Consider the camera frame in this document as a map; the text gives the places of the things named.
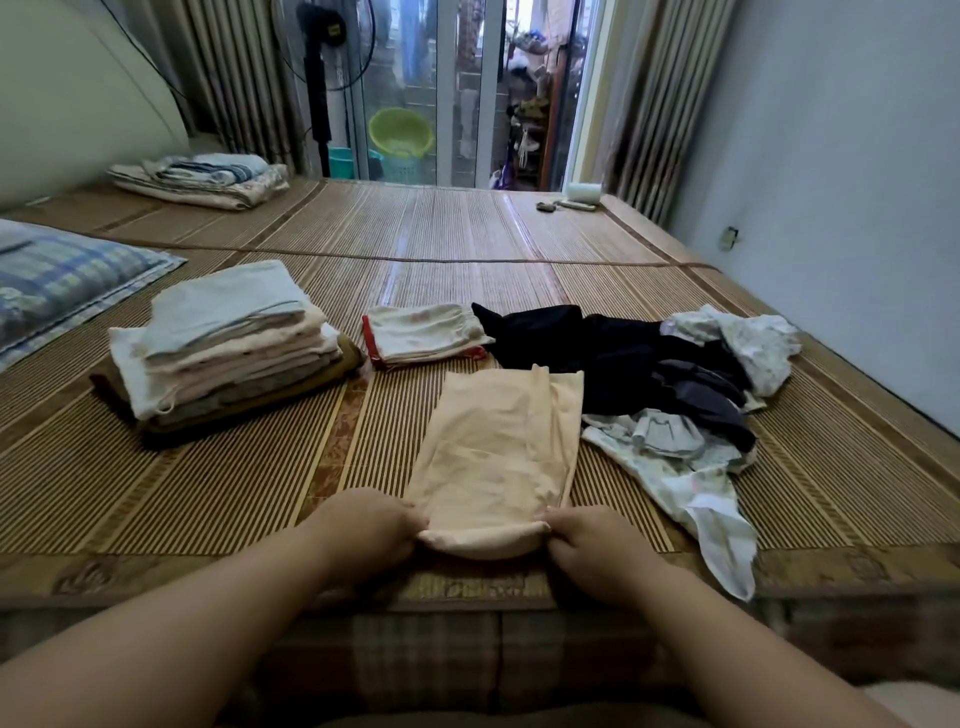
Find person's right forearm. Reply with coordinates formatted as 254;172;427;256
622;562;911;728

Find small floral white garment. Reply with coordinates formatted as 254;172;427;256
660;304;806;405

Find cream patterned pants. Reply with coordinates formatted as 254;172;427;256
361;303;495;372

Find sliding glass balcony door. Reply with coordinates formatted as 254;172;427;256
322;0;596;191

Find person's right hand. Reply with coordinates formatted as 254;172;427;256
540;504;671;611

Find cream padded headboard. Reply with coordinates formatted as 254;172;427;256
0;0;191;213

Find person's left hand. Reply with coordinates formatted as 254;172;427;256
297;487;431;591

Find folded striped blanket stack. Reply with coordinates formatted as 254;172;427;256
108;153;293;213

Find blue plaid pillow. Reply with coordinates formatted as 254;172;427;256
0;225;188;371

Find bamboo bed mat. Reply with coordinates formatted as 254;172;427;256
0;177;960;710

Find black standing fan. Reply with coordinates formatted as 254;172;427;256
273;0;378;180

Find black cable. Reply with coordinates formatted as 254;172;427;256
97;0;198;138

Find tan beige garment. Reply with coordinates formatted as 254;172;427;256
405;364;588;564

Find beige patterned curtain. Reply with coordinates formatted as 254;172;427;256
150;0;303;171
607;0;738;228

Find yellow green basin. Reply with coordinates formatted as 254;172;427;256
367;106;438;161

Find black red garment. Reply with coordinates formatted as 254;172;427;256
472;304;753;420

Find cluttered balcony shelf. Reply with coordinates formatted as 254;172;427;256
502;30;566;191

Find person's left forearm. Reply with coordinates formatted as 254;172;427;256
0;537;356;728

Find olive tan shorts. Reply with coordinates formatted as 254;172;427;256
93;342;368;440

